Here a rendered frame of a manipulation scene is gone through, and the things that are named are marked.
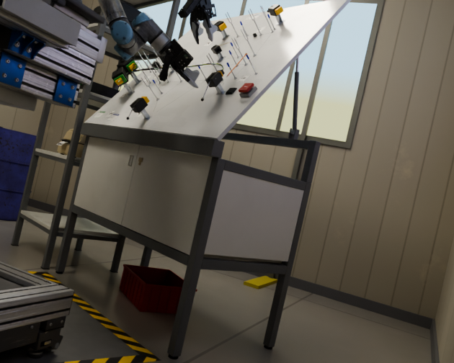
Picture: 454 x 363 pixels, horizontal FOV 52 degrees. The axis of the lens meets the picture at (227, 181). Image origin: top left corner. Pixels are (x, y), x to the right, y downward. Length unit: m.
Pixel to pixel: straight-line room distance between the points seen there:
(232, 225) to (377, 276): 2.18
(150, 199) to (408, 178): 2.35
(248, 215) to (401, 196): 2.12
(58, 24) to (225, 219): 0.94
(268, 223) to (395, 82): 2.29
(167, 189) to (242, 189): 0.33
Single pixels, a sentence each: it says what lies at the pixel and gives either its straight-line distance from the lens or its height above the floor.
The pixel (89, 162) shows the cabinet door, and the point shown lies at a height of 0.66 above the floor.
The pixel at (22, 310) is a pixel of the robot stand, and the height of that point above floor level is 0.19.
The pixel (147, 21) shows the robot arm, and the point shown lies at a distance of 1.97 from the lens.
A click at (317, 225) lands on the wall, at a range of 3.98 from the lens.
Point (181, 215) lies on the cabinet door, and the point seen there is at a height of 0.54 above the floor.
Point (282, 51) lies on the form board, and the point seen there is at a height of 1.34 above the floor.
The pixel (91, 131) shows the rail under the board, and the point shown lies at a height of 0.82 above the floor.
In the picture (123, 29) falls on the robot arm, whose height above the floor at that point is 1.17.
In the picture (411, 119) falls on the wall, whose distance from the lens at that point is 3.99.
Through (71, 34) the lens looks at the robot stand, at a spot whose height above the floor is 1.03.
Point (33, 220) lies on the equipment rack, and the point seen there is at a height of 0.22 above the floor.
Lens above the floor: 0.70
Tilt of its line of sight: level
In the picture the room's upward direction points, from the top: 13 degrees clockwise
